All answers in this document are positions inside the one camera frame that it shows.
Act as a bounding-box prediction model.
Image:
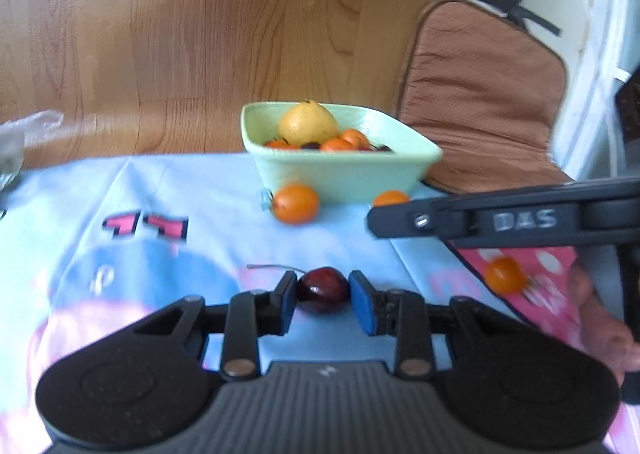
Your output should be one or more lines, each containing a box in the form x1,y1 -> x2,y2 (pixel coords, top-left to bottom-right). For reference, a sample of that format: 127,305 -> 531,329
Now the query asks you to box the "wood-pattern vinyl sheet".
0,0 -> 451,169

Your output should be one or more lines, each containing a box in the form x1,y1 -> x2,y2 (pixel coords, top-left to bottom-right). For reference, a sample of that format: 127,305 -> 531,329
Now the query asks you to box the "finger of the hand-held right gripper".
366,198 -> 444,240

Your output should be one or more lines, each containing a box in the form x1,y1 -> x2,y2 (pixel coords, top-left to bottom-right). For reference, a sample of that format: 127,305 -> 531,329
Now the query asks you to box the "clear plastic bag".
0,110 -> 65,195

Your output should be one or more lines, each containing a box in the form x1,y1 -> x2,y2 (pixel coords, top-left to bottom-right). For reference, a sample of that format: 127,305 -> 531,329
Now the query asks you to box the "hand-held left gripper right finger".
348,270 -> 523,381

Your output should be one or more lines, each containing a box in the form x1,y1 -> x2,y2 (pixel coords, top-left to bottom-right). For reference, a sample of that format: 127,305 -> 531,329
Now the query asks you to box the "black tape cross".
472,0 -> 561,37

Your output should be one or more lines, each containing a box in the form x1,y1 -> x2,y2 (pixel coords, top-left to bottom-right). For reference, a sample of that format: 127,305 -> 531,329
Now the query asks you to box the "person's right hand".
570,264 -> 626,385

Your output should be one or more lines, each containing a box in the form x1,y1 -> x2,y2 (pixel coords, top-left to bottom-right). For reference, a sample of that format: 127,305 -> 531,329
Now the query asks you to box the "cartoon printed blanket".
0,151 -> 640,454

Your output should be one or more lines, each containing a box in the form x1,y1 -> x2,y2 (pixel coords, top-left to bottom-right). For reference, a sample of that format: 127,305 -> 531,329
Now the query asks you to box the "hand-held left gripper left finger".
132,271 -> 299,383

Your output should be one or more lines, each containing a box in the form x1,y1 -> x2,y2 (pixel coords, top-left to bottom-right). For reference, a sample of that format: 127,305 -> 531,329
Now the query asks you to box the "brown seat cushion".
395,0 -> 576,195

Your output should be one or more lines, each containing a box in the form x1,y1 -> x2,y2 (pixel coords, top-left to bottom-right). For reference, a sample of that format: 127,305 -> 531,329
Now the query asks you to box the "large yellow grapefruit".
278,100 -> 339,146

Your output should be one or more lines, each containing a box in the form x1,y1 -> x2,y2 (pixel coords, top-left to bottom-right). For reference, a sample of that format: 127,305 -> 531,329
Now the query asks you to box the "white window frame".
550,0 -> 640,185

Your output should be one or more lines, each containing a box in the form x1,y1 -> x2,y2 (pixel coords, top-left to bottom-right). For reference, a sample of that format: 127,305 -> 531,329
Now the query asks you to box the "light green square bowl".
241,102 -> 444,207

